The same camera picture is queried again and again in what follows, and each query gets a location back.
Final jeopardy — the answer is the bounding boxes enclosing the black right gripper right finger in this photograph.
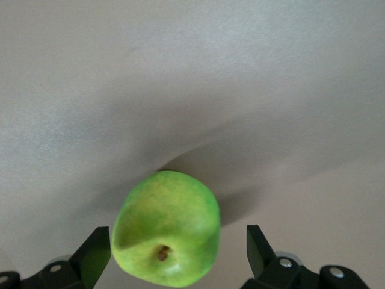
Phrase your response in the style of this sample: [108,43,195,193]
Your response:
[242,225,371,289]

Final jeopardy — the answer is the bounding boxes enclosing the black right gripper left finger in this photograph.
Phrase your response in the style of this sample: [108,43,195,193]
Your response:
[0,226,112,289]

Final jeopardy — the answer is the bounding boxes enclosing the green apple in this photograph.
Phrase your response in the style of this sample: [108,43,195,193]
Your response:
[111,170,222,287]

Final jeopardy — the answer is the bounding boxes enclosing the brown table mat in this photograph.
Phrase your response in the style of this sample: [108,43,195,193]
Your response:
[0,0,385,289]

